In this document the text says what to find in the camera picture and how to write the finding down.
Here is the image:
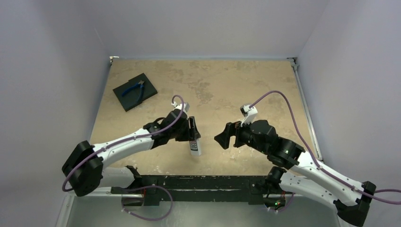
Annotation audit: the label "white remote control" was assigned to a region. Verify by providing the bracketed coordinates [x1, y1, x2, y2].
[189, 139, 202, 156]

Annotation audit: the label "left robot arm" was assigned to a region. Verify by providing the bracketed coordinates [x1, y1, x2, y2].
[61, 109, 201, 197]

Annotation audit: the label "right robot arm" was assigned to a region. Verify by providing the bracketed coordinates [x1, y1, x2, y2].
[214, 120, 376, 227]

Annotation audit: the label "black square pad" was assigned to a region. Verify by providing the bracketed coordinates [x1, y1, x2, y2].
[113, 73, 158, 112]

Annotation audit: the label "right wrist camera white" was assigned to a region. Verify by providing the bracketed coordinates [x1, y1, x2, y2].
[240, 104, 258, 127]

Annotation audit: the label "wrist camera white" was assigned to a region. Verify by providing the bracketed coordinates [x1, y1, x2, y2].
[240, 104, 258, 127]
[172, 102, 190, 114]

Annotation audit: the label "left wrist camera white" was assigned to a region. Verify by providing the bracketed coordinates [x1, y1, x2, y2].
[172, 102, 190, 114]

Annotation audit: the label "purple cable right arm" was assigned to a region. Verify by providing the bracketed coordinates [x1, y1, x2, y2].
[247, 91, 401, 197]

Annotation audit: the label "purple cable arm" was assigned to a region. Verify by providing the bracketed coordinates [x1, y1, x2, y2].
[62, 95, 185, 192]
[247, 91, 401, 197]

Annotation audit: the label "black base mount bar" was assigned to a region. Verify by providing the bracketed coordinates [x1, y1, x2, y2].
[111, 168, 291, 209]

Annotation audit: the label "blue handled pliers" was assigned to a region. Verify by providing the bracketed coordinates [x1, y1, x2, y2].
[122, 80, 145, 103]

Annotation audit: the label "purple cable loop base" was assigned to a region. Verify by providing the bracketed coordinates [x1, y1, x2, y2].
[121, 185, 174, 221]

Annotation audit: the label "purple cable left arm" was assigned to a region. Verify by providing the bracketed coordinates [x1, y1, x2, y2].
[62, 95, 185, 192]

